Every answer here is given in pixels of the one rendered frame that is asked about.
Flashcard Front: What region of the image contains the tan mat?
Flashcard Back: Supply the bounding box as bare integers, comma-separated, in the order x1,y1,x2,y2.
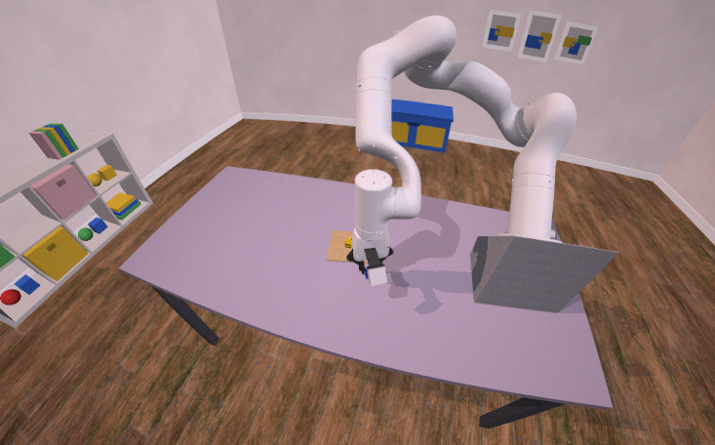
326,230,353,263

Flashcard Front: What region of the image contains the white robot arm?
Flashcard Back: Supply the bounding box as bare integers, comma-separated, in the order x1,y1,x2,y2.
355,16,576,240

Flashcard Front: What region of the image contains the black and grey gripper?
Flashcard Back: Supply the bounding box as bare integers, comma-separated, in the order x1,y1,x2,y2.
346,228,393,275

